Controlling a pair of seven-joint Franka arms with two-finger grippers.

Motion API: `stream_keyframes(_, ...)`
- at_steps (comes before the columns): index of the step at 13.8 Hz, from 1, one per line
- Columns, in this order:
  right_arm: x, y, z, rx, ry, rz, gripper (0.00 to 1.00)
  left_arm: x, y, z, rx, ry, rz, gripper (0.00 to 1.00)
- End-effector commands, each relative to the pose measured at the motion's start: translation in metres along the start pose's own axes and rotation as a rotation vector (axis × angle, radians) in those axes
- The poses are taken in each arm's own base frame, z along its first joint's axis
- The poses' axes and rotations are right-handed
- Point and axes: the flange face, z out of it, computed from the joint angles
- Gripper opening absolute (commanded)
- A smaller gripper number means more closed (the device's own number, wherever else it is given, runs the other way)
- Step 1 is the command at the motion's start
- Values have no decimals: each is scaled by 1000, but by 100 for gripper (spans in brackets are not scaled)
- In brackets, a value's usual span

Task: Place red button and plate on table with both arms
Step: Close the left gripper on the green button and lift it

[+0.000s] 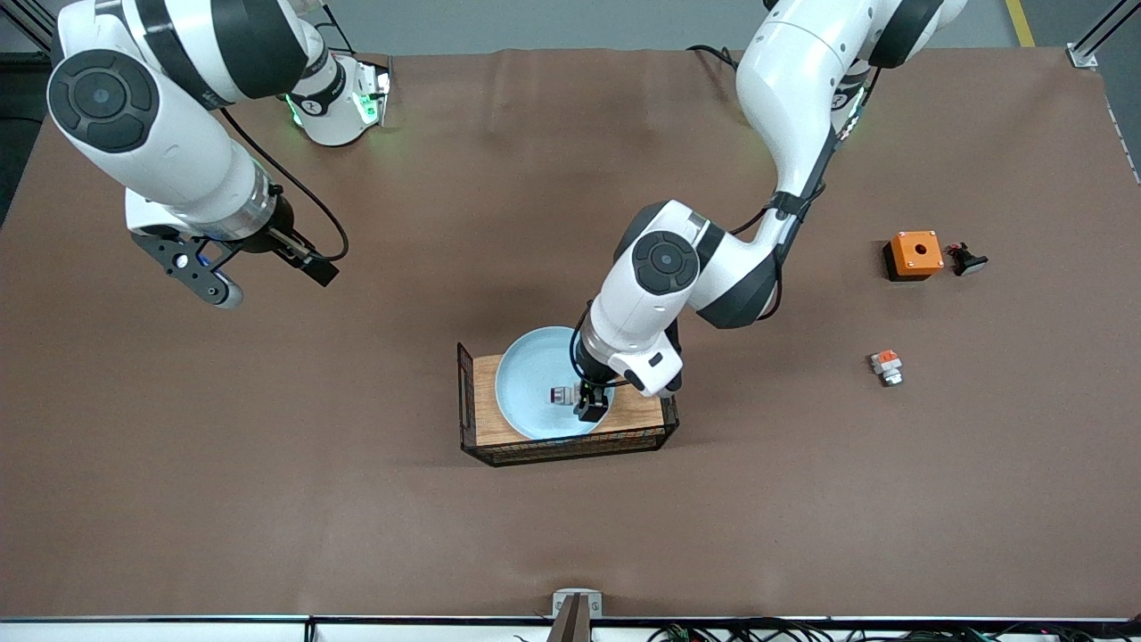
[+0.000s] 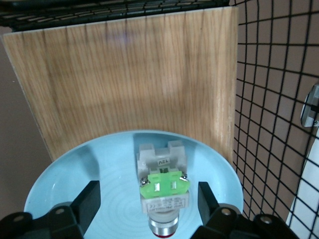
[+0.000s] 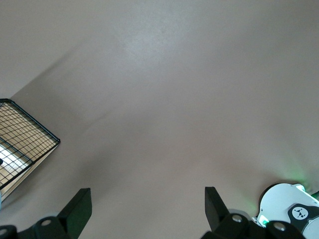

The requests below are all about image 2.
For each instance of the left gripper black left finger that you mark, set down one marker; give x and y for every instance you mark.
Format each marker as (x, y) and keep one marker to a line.
(62, 221)

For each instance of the brown table cover sheet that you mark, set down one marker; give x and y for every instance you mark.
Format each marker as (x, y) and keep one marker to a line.
(15, 124)

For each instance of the white table edge rail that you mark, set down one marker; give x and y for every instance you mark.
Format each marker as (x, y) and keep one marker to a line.
(309, 186)

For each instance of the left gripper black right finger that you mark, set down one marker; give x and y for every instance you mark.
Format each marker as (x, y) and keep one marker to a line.
(224, 221)

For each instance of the light blue round plate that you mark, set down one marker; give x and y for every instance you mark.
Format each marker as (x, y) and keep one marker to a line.
(62, 174)

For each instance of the wooden board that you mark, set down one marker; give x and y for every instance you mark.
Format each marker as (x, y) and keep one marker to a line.
(124, 74)

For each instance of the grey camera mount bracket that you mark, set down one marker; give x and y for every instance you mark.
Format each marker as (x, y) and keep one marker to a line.
(310, 107)

